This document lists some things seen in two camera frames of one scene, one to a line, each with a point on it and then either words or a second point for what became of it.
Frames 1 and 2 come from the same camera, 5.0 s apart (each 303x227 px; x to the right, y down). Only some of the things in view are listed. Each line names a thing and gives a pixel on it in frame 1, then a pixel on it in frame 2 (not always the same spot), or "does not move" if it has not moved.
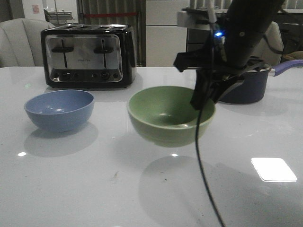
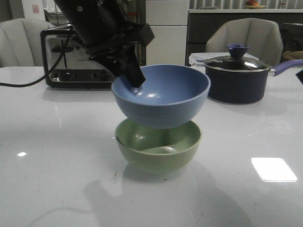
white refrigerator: x=164 y=40 does not move
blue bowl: x=60 y=111 to x=170 y=96
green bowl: x=164 y=116 to x=158 y=150
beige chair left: x=20 y=42 does not move
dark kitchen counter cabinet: x=291 y=25 does not move
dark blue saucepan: x=253 y=89 does not move
